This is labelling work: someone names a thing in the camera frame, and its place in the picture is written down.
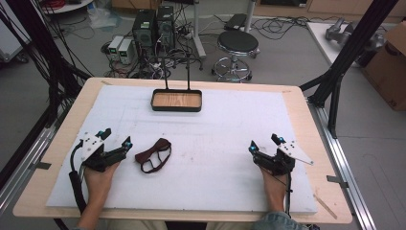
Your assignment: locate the black tape strip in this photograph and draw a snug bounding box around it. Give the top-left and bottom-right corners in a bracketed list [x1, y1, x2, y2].
[27, 161, 53, 172]
[326, 174, 350, 189]

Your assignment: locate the white foam mat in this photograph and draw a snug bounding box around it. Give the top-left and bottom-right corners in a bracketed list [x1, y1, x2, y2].
[45, 83, 319, 216]

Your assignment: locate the clear plastic bag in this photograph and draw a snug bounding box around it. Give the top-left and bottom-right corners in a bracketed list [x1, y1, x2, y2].
[87, 5, 123, 32]

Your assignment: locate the black metal frame stand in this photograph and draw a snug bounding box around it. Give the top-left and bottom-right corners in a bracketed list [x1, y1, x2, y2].
[0, 0, 94, 129]
[299, 0, 400, 140]

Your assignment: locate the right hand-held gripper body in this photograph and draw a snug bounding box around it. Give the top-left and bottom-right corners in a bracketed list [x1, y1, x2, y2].
[253, 140, 315, 176]

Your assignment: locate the thin wooden stick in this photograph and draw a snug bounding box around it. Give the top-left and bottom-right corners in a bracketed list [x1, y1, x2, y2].
[312, 193, 339, 220]

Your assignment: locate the aluminium rail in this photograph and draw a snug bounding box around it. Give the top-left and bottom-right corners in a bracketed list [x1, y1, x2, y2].
[0, 124, 59, 216]
[307, 98, 378, 230]

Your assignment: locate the white power supply unit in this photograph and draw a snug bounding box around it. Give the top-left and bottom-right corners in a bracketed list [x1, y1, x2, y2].
[107, 34, 124, 62]
[117, 38, 135, 65]

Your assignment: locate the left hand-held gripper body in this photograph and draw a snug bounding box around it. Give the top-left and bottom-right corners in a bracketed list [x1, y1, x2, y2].
[79, 131, 128, 173]

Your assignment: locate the black computer tower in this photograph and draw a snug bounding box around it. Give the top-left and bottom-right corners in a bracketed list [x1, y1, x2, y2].
[131, 9, 158, 50]
[155, 5, 176, 50]

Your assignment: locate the brown cardboard box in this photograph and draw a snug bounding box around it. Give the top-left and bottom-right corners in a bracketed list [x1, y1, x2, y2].
[361, 20, 406, 112]

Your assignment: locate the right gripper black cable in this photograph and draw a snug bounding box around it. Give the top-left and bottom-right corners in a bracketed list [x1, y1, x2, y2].
[283, 172, 294, 219]

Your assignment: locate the round white table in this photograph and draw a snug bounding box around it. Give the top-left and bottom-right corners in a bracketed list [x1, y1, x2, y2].
[40, 0, 96, 15]

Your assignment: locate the flat black box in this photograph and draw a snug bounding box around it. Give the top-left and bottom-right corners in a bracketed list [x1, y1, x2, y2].
[223, 12, 249, 32]

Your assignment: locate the person's left hand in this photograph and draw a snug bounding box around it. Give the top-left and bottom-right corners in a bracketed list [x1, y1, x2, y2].
[83, 160, 122, 196]

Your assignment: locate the black hanger stand wooden tray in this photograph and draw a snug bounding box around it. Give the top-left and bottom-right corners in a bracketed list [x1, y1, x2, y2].
[150, 54, 204, 113]

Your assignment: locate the grey desk leg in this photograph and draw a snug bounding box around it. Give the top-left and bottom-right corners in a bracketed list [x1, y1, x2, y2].
[192, 0, 208, 59]
[243, 0, 259, 34]

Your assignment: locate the black round stool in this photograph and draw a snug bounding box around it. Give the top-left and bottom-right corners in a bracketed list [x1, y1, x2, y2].
[211, 30, 260, 83]

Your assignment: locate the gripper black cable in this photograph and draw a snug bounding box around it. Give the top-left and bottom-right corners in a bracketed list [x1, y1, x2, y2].
[68, 141, 88, 216]
[283, 172, 294, 219]

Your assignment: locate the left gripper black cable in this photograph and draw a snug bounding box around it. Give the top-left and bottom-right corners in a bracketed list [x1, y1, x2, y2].
[68, 141, 88, 216]

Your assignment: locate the person's right hand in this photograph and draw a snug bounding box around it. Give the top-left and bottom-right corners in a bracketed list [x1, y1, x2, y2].
[259, 167, 289, 199]

